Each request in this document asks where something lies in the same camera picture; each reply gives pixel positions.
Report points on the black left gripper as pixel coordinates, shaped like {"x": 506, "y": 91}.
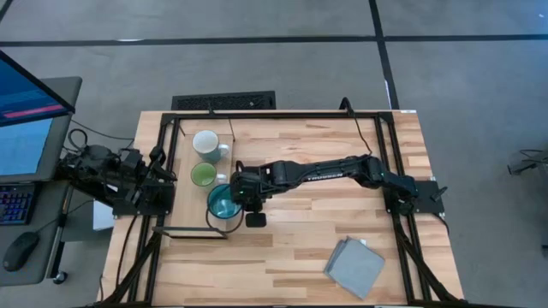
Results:
{"x": 143, "y": 177}

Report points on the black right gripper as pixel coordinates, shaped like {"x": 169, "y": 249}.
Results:
{"x": 250, "y": 188}

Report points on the teal speckled enamel mug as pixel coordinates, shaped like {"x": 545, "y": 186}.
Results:
{"x": 222, "y": 203}

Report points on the light green ceramic cup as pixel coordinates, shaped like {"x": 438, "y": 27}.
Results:
{"x": 204, "y": 174}

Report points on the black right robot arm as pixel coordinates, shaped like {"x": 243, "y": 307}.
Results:
{"x": 325, "y": 173}

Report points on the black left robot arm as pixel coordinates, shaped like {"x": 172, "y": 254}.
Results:
{"x": 98, "y": 167}

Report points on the white box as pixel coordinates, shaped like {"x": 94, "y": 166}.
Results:
{"x": 102, "y": 218}

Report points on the black floor vent grille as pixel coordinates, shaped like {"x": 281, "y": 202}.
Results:
{"x": 223, "y": 101}

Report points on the folded grey cloth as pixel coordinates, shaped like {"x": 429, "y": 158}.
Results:
{"x": 354, "y": 267}

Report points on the grey side desk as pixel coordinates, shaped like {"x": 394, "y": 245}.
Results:
{"x": 43, "y": 256}

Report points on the desk caster wheel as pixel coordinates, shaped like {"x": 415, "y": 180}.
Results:
{"x": 60, "y": 278}

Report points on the grey screen light blue display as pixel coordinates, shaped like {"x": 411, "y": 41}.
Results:
{"x": 21, "y": 145}

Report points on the backlit rainbow keyboard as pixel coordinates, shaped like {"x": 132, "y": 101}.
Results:
{"x": 15, "y": 204}

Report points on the black computer mouse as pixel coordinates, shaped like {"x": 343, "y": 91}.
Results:
{"x": 20, "y": 251}

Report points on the computer monitor dark blue screen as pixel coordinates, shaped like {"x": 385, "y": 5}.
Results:
{"x": 25, "y": 94}

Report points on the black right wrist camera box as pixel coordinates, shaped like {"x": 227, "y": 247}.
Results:
{"x": 256, "y": 220}

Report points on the wooden shelf black metal frame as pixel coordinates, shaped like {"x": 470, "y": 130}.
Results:
{"x": 192, "y": 214}

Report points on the black aluminium table frame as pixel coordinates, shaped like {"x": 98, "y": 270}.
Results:
{"x": 278, "y": 115}

